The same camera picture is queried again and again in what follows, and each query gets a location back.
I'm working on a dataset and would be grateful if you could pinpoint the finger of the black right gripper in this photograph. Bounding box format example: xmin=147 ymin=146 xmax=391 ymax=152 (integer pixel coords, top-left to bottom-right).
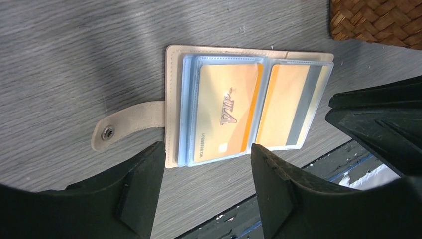
xmin=325 ymin=76 xmax=422 ymax=176

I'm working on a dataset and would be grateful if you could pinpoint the woven wicker divided basket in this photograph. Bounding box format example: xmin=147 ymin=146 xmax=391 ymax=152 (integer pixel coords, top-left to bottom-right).
xmin=329 ymin=0 xmax=422 ymax=50

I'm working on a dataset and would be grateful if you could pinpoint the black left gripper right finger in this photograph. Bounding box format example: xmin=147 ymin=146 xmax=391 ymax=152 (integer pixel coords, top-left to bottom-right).
xmin=250 ymin=144 xmax=422 ymax=239

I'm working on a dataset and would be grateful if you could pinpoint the beige leather card holder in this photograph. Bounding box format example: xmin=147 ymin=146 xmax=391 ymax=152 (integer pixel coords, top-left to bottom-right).
xmin=91 ymin=45 xmax=334 ymax=168

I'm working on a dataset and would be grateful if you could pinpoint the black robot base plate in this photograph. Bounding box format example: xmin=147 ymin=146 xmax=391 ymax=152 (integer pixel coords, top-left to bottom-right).
xmin=178 ymin=140 xmax=383 ymax=239

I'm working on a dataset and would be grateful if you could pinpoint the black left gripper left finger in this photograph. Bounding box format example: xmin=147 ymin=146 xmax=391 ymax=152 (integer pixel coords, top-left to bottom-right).
xmin=0 ymin=142 xmax=165 ymax=239

